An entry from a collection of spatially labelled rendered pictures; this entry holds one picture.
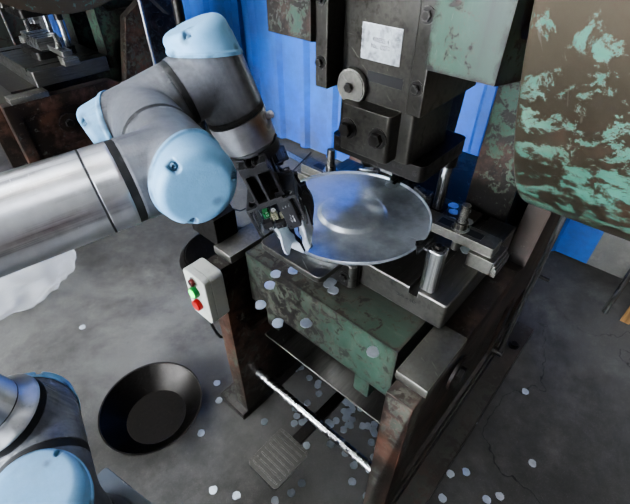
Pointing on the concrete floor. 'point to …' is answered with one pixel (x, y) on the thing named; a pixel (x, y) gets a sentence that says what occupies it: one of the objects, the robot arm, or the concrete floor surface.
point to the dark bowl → (149, 408)
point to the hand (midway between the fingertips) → (302, 242)
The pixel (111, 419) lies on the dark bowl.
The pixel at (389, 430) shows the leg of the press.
